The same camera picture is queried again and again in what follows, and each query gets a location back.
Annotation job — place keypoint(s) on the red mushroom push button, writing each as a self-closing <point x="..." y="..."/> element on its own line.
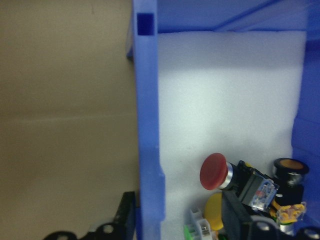
<point x="213" y="171"/>

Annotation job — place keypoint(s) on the blue bin with push buttons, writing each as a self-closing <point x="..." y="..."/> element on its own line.
<point x="147" y="125"/>

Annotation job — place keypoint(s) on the white green switch block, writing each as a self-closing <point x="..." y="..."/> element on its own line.
<point x="197" y="222"/>

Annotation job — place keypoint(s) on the pile of push-button switches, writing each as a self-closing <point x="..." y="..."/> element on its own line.
<point x="225" y="100"/>

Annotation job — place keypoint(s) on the yellow mushroom push button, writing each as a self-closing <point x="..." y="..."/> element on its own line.
<point x="213" y="212"/>

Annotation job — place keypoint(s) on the orange lens push button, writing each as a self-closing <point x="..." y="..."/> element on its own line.
<point x="291" y="165"/>

